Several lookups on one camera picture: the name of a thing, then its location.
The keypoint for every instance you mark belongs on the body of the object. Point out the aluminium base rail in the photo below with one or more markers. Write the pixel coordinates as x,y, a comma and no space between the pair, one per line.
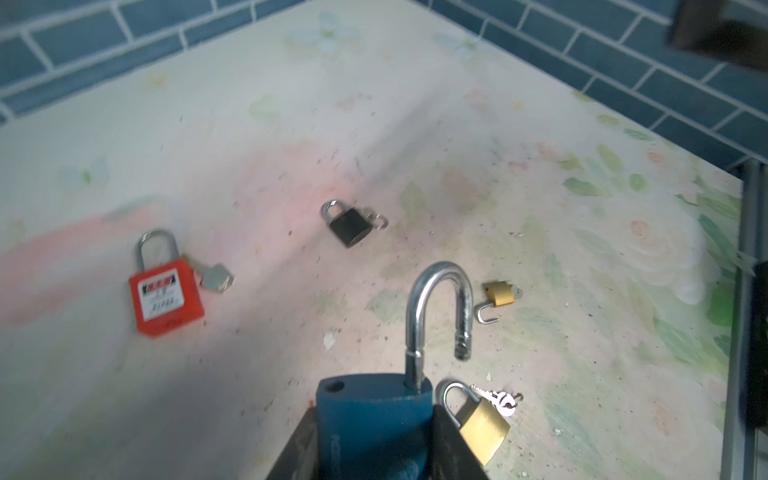
744,450

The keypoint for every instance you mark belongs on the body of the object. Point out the black padlock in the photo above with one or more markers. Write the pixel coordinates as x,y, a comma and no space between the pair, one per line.
350,225

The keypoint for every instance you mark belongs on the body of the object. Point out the red padlock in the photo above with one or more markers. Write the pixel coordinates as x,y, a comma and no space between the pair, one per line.
166,297

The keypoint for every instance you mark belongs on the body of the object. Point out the silver red padlock key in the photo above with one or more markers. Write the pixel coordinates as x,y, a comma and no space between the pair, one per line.
214,278

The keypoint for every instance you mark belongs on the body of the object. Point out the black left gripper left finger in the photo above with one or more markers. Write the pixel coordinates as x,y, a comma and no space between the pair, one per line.
299,457

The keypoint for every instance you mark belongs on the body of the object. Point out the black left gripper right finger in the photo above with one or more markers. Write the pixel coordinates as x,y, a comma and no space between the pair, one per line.
451,458

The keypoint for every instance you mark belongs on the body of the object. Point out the blue padlock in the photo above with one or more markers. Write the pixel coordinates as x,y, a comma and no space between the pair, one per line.
379,425

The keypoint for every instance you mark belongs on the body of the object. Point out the small brass padlock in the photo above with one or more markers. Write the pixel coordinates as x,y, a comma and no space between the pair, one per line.
498,294

